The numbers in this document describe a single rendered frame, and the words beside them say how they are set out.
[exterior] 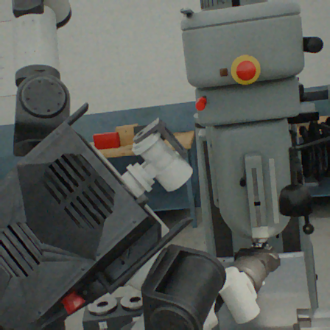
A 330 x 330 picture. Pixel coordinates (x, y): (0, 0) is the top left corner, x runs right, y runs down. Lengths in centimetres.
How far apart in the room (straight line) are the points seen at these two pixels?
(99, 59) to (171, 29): 88
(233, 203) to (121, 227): 58
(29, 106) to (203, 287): 44
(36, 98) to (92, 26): 479
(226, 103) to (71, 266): 59
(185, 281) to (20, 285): 27
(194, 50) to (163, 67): 446
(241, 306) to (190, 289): 37
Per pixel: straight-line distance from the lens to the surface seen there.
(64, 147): 76
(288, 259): 181
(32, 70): 99
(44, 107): 90
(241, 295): 118
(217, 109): 116
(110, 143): 514
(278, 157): 123
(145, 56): 555
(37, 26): 104
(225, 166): 123
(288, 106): 117
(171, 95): 554
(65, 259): 74
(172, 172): 91
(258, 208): 122
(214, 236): 178
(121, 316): 149
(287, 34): 106
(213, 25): 106
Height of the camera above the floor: 183
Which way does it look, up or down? 14 degrees down
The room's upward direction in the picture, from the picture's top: 8 degrees counter-clockwise
